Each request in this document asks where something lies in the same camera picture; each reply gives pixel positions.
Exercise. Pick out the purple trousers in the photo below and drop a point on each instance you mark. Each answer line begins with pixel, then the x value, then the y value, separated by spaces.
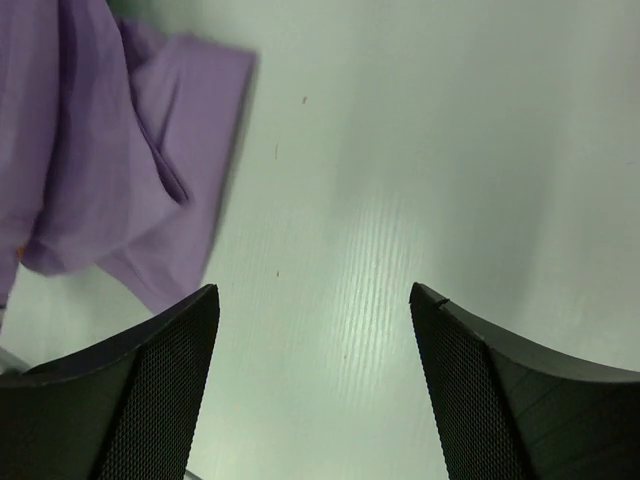
pixel 116 141

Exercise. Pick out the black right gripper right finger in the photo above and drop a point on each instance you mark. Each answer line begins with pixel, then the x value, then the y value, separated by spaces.
pixel 509 408

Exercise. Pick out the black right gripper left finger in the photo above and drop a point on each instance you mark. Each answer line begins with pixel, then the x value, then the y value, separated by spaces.
pixel 124 408

